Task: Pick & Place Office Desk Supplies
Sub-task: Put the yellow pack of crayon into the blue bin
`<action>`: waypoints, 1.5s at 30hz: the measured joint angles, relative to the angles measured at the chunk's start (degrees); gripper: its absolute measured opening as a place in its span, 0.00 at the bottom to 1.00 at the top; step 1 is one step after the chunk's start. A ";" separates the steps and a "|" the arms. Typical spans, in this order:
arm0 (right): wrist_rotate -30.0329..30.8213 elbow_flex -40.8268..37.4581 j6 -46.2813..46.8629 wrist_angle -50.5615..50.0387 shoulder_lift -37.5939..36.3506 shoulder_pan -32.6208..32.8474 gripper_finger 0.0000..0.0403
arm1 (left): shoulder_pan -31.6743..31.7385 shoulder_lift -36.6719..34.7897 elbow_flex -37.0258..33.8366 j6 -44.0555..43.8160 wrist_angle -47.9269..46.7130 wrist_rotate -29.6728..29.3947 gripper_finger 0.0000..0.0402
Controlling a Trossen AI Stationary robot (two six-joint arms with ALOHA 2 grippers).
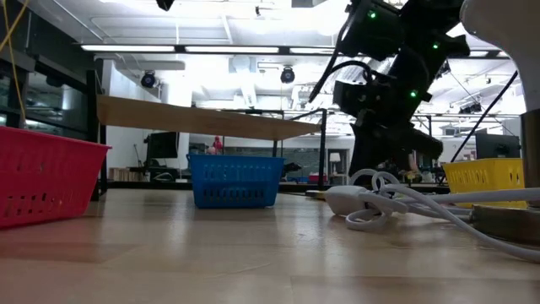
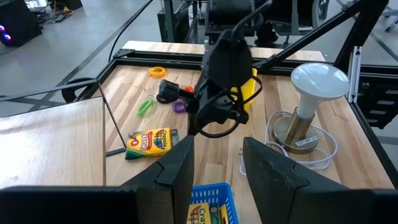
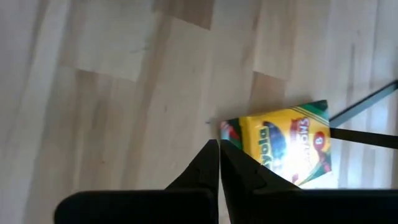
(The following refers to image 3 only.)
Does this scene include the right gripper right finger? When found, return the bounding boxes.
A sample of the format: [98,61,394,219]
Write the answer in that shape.
[220,139,301,224]

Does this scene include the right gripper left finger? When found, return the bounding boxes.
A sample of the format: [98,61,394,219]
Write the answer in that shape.
[164,139,220,224]

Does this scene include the wooden shelf riser black legs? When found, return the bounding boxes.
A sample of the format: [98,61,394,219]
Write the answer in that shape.
[328,80,398,150]

